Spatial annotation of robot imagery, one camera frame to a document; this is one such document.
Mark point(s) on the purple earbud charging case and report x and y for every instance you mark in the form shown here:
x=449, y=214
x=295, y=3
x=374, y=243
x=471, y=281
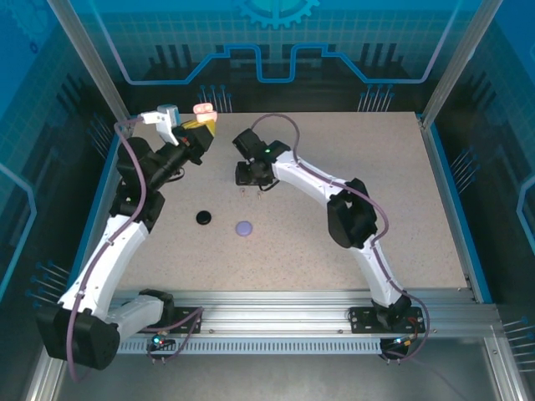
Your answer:
x=244, y=229

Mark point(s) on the blue table edge strip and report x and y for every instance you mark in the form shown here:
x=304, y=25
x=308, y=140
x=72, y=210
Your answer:
x=100, y=188
x=460, y=209

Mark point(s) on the grey metal base tray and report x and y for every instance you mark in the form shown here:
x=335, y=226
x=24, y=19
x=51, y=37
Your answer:
x=271, y=380

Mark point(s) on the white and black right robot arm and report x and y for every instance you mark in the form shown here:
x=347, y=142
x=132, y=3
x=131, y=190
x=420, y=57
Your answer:
x=309, y=175

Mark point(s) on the pink earbud charging case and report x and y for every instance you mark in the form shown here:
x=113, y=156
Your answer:
x=203, y=108

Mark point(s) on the aluminium frame post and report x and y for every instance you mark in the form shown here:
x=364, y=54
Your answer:
x=460, y=62
x=95, y=62

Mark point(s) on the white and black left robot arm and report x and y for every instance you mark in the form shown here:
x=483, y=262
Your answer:
x=113, y=250

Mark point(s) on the aluminium frame beam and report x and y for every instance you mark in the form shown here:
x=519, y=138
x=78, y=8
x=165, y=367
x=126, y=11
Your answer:
x=507, y=388
x=46, y=384

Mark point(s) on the aluminium side rail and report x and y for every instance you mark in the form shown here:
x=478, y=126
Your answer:
x=432, y=138
x=110, y=188

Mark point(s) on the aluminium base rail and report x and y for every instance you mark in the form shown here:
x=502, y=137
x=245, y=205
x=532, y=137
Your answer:
x=271, y=309

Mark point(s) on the black earbud charging case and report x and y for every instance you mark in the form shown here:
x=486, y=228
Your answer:
x=204, y=217

